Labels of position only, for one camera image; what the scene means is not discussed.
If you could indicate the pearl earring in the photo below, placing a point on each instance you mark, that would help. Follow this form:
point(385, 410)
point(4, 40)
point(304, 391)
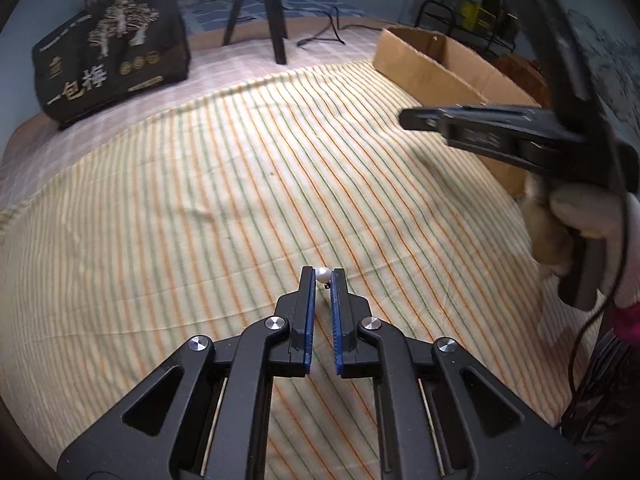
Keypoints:
point(321, 275)

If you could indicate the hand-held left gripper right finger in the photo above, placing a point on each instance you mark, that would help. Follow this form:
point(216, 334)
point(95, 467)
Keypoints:
point(336, 325)

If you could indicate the person's right hand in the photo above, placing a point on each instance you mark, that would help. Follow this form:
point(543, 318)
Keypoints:
point(590, 210)

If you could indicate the black printed bag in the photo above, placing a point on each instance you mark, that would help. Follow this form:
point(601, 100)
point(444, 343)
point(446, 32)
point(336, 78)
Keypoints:
point(110, 60)

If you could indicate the yellow box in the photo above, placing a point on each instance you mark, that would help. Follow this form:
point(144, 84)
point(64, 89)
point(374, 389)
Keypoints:
point(472, 15)

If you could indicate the plaid bed sheet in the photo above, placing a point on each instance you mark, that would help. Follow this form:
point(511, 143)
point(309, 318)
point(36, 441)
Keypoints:
point(215, 80)

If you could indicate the yellow striped cloth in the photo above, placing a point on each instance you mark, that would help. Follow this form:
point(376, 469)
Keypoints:
point(200, 260)

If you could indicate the cardboard box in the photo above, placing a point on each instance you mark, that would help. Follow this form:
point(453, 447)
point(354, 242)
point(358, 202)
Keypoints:
point(425, 70)

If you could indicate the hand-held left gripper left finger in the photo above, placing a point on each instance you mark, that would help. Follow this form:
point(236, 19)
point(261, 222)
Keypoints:
point(310, 320)

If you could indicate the blue patterned blanket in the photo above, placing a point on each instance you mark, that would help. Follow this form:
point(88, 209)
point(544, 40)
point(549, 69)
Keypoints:
point(300, 0)

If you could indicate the black tripod legs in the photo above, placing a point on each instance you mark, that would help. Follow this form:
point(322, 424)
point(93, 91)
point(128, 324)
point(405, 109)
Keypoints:
point(277, 25)

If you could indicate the black clothes rack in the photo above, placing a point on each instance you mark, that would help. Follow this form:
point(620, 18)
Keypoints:
point(421, 10)

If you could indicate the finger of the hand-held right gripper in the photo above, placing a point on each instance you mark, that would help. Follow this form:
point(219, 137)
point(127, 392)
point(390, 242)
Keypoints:
point(560, 40)
point(480, 127)

